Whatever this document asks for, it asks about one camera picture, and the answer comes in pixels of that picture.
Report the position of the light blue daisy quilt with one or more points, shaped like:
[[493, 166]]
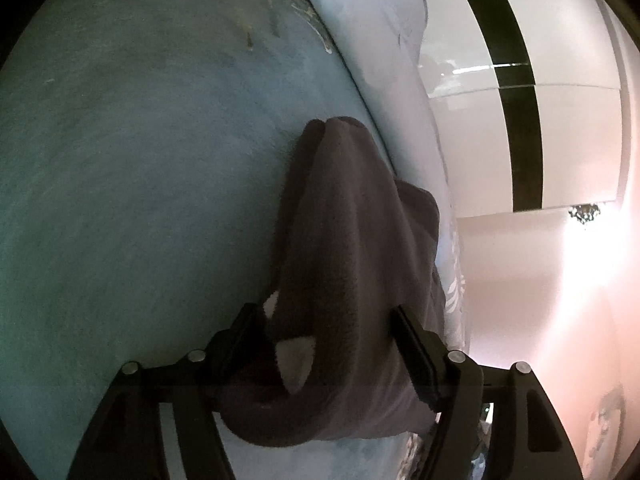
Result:
[[390, 85]]

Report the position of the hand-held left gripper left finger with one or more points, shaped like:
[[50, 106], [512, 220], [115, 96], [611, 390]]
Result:
[[227, 347]]

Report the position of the teal floral bed sheet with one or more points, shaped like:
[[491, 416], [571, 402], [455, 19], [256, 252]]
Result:
[[125, 160]]

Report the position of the dark wall ornament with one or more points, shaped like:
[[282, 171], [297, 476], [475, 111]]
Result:
[[583, 213]]

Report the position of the white headboard with black stripe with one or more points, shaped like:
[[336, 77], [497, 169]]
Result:
[[465, 135]]

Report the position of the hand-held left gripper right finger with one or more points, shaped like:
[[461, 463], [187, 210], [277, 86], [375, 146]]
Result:
[[420, 360]]

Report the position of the navy and white striped sweater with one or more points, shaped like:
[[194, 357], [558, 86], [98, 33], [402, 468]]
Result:
[[345, 260]]

